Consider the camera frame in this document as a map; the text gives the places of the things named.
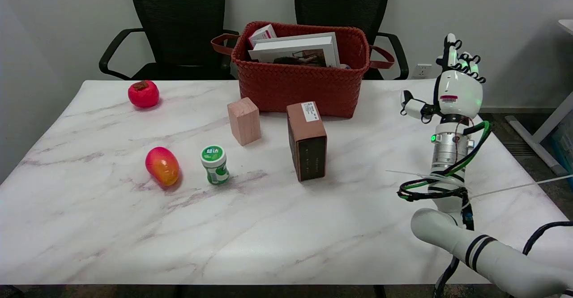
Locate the red yellow mango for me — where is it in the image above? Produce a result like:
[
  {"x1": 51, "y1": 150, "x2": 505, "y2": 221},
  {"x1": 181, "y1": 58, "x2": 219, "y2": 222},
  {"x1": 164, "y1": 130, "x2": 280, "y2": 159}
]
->
[{"x1": 145, "y1": 146, "x2": 180, "y2": 187}]

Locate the small pink white box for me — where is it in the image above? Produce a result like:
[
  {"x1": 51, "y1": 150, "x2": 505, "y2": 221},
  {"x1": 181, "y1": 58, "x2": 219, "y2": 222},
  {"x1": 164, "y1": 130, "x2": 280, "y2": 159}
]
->
[{"x1": 248, "y1": 24, "x2": 278, "y2": 48}]

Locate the green black cable bundle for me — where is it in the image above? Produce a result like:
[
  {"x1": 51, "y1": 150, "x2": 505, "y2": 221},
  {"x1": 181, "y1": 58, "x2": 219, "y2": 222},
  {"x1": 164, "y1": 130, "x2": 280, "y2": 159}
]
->
[{"x1": 398, "y1": 120, "x2": 492, "y2": 202}]

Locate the black mesh office chair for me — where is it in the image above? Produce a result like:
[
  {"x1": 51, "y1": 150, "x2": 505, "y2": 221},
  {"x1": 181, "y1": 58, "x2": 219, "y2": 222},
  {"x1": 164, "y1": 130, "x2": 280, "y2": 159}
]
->
[
  {"x1": 98, "y1": 0, "x2": 240, "y2": 81},
  {"x1": 294, "y1": 0, "x2": 410, "y2": 81}
]

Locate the light wooden block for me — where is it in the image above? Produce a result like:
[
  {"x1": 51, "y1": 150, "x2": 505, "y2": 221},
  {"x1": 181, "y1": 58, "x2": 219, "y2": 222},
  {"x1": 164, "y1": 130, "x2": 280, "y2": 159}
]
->
[{"x1": 227, "y1": 97, "x2": 261, "y2": 146}]

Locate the brown paper box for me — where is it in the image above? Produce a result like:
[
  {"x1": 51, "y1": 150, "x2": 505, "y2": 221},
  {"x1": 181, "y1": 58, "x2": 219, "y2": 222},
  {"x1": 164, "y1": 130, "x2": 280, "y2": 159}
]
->
[{"x1": 286, "y1": 101, "x2": 328, "y2": 182}]

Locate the thin black cable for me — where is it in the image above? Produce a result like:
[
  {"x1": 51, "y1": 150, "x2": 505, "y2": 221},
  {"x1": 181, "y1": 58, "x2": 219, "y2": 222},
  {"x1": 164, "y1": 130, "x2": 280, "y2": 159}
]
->
[{"x1": 433, "y1": 257, "x2": 461, "y2": 298}]

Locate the red woven basket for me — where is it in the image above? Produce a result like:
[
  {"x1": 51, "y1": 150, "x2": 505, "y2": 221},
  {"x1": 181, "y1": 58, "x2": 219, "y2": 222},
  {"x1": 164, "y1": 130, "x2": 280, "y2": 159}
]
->
[{"x1": 210, "y1": 21, "x2": 396, "y2": 119}]

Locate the white zip tie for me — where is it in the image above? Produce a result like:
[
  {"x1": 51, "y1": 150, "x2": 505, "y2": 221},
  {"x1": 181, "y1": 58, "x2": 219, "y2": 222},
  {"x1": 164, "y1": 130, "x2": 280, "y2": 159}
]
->
[
  {"x1": 385, "y1": 170, "x2": 448, "y2": 180},
  {"x1": 468, "y1": 175, "x2": 573, "y2": 199}
]

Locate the white book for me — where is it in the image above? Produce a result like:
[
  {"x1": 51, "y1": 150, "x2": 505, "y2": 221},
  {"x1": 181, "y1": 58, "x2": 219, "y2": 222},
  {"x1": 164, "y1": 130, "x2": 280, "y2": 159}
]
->
[{"x1": 248, "y1": 32, "x2": 342, "y2": 68}]

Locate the red persimmon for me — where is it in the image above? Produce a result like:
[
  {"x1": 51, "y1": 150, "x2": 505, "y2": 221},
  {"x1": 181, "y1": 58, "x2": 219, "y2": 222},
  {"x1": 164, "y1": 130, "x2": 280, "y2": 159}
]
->
[{"x1": 128, "y1": 80, "x2": 160, "y2": 109}]

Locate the blue storage bin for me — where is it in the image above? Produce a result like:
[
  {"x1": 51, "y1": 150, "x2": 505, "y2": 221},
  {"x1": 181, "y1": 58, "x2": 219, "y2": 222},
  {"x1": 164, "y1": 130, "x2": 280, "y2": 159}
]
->
[{"x1": 551, "y1": 110, "x2": 573, "y2": 187}]

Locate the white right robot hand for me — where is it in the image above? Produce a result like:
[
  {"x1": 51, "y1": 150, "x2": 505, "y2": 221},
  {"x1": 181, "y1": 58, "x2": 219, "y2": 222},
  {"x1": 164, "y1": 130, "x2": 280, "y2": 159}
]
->
[{"x1": 401, "y1": 33, "x2": 487, "y2": 124}]

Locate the green gum bottle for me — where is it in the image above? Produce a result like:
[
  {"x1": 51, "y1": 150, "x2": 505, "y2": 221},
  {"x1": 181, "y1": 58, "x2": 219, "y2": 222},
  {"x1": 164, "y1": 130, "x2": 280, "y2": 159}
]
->
[{"x1": 200, "y1": 145, "x2": 230, "y2": 185}]

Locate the thick black cable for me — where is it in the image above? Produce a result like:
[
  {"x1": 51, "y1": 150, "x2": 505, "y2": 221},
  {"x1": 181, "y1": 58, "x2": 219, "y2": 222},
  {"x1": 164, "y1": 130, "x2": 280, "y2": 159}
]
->
[{"x1": 523, "y1": 221, "x2": 573, "y2": 256}]

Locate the white desk frame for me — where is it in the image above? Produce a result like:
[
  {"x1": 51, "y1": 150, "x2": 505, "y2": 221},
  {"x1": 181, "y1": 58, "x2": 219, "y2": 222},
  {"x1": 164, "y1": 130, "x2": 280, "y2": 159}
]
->
[{"x1": 505, "y1": 19, "x2": 573, "y2": 177}]

